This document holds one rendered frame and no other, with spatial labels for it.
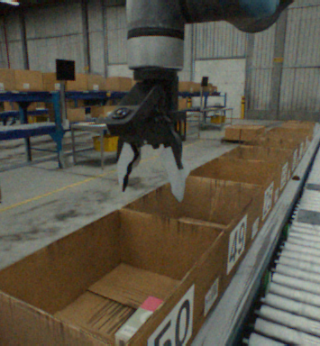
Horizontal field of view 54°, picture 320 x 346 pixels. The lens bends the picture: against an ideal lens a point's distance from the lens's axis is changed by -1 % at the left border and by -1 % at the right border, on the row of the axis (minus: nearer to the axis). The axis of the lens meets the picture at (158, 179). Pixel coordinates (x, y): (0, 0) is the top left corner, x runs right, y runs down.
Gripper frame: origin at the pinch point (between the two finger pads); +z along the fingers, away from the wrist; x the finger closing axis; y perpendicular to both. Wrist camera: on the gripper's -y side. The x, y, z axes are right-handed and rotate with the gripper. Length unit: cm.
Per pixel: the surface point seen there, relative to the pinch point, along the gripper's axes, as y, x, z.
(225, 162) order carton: 99, 17, 13
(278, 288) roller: 51, -18, 42
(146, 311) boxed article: 2.5, 1.8, 25.7
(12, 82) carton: 303, 443, -41
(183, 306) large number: -2.0, -8.2, 18.0
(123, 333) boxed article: -4.8, 2.2, 25.9
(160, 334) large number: -9.8, -8.2, 17.7
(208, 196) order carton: 59, 10, 18
